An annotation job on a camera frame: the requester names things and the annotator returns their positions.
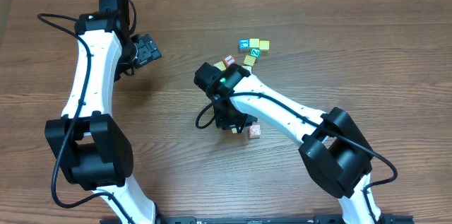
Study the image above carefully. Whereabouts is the red C wooden block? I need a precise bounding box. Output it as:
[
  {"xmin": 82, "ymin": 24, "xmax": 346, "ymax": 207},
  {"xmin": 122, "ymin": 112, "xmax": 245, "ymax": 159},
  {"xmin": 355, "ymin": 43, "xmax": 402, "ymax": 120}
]
[{"xmin": 249, "ymin": 124, "xmax": 261, "ymax": 138}]

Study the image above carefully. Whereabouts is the plain picture wooden block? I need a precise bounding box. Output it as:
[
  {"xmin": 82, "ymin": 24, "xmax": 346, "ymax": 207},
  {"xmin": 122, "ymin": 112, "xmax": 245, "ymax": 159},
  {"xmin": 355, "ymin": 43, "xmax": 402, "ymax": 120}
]
[{"xmin": 243, "ymin": 66, "xmax": 252, "ymax": 73}]

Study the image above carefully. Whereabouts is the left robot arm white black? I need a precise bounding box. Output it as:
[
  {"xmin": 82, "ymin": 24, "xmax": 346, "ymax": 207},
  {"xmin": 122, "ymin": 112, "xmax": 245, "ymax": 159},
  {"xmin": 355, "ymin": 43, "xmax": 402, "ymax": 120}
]
[{"xmin": 44, "ymin": 0, "xmax": 165, "ymax": 223}]

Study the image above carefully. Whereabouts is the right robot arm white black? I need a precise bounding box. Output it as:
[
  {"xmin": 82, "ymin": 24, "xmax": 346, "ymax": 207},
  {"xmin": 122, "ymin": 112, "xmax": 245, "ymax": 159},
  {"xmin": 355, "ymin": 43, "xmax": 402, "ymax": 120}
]
[{"xmin": 194, "ymin": 63, "xmax": 381, "ymax": 223}]

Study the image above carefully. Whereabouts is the red I wooden block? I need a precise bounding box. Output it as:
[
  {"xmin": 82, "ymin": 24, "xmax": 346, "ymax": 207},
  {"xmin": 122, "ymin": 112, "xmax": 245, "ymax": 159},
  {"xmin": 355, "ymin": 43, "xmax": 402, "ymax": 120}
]
[{"xmin": 223, "ymin": 54, "xmax": 237, "ymax": 67}]

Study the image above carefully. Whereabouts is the yellow wooden block centre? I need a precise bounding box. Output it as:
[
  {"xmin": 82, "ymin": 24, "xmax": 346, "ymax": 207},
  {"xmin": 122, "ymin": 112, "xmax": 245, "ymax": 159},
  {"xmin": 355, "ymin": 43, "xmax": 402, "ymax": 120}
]
[{"xmin": 244, "ymin": 55, "xmax": 256, "ymax": 66}]

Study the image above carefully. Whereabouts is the green Z wooden block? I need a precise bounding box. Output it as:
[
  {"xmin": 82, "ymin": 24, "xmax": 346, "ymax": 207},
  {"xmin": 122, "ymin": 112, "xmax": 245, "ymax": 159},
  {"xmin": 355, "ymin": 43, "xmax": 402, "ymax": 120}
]
[{"xmin": 249, "ymin": 48, "xmax": 262, "ymax": 59}]

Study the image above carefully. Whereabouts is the blue letter wooden block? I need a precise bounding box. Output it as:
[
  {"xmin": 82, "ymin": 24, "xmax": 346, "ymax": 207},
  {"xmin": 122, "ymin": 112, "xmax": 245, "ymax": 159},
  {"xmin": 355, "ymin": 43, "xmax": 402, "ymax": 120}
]
[{"xmin": 238, "ymin": 39, "xmax": 250, "ymax": 53}]

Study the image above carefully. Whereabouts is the yellow top wooden block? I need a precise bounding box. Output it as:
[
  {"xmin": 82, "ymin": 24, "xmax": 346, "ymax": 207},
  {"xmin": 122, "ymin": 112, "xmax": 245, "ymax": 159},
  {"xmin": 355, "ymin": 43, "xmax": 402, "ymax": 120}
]
[{"xmin": 249, "ymin": 38, "xmax": 260, "ymax": 48}]

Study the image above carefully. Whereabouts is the yellow framed wooden block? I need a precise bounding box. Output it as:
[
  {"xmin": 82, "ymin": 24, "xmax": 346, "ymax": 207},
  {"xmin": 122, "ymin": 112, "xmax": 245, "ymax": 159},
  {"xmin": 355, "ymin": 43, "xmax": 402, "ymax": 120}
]
[{"xmin": 259, "ymin": 40, "xmax": 270, "ymax": 53}]

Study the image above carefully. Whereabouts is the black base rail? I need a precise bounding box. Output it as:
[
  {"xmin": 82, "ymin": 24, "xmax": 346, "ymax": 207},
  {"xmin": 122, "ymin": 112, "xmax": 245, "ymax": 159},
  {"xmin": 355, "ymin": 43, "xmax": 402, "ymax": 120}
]
[{"xmin": 99, "ymin": 213, "xmax": 415, "ymax": 224}]

